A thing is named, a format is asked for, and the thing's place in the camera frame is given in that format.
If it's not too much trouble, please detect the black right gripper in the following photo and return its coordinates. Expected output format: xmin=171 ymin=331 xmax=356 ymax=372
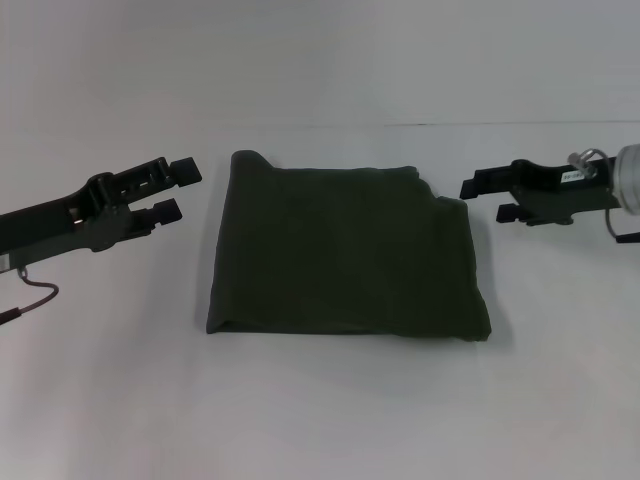
xmin=459 ymin=158 xmax=622 ymax=227

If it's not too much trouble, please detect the dark green FREE! t-shirt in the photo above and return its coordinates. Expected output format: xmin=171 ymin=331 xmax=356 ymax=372
xmin=204 ymin=148 xmax=494 ymax=344

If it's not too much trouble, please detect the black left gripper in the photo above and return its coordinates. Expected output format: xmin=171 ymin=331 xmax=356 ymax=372
xmin=0 ymin=155 xmax=204 ymax=275

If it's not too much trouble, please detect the left gripper cable with plug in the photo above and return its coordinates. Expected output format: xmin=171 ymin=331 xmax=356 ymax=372
xmin=0 ymin=266 xmax=61 ymax=327

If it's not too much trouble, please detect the right gripper cable with plug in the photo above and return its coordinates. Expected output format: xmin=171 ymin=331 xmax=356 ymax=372
xmin=566 ymin=146 xmax=640 ymax=246

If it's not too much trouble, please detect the gripper cable with plug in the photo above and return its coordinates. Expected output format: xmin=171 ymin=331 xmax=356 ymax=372
xmin=566 ymin=146 xmax=640 ymax=246
xmin=0 ymin=266 xmax=61 ymax=327

